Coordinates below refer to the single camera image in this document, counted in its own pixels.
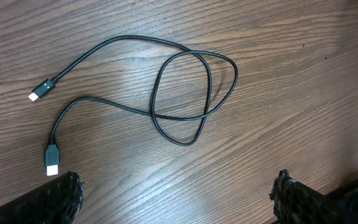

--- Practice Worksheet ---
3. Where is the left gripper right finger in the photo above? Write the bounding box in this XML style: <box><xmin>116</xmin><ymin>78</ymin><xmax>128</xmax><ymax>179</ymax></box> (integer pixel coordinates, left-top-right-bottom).
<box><xmin>269</xmin><ymin>169</ymin><xmax>358</xmax><ymax>224</ymax></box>

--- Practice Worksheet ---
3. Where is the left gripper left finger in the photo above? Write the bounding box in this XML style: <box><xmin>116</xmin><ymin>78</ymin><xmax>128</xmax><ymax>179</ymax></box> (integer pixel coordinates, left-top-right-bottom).
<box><xmin>0</xmin><ymin>171</ymin><xmax>84</xmax><ymax>224</ymax></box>

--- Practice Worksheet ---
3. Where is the black USB cable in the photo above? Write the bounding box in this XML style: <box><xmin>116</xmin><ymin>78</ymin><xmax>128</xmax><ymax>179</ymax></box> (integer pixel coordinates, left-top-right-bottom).
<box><xmin>27</xmin><ymin>34</ymin><xmax>239</xmax><ymax>177</ymax></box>

